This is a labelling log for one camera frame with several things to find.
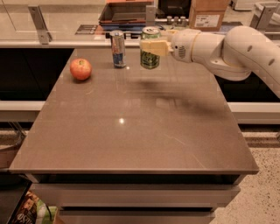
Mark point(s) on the middle metal glass bracket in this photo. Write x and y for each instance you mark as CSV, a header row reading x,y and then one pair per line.
x,y
150,13

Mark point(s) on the metal glass bracket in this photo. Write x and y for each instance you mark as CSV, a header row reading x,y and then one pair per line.
x,y
266,17
44,36
150,13

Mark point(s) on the left metal glass bracket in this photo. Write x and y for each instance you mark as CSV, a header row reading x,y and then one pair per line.
x,y
44,36

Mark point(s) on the Red Bull can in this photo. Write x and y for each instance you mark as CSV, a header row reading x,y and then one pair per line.
x,y
118,48

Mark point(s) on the grey cabinet drawer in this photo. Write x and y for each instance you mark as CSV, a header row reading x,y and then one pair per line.
x,y
135,217
110,195

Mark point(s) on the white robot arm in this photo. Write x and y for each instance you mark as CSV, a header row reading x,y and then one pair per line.
x,y
232,56

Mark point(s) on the right metal glass bracket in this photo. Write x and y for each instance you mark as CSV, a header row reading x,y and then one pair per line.
x,y
266,17

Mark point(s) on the cardboard box with label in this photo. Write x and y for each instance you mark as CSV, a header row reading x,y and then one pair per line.
x,y
207,15

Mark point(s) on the lower grey cabinet drawer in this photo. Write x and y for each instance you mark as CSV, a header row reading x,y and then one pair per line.
x,y
135,217

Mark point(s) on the upper grey cabinet drawer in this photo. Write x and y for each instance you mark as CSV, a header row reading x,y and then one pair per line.
x,y
110,195

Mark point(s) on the red apple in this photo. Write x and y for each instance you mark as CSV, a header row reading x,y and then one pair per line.
x,y
80,69

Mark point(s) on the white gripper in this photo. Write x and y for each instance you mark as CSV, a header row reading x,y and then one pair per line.
x,y
183,45

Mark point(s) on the snack bag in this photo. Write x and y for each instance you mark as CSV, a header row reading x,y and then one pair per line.
x,y
34,210

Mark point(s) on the dark tray bin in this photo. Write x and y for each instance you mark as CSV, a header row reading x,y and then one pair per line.
x,y
124,13

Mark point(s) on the green LaCroix soda can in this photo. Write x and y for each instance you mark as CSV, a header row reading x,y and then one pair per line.
x,y
147,59

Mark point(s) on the brown basket at left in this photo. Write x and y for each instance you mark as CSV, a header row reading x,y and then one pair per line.
x,y
10,142

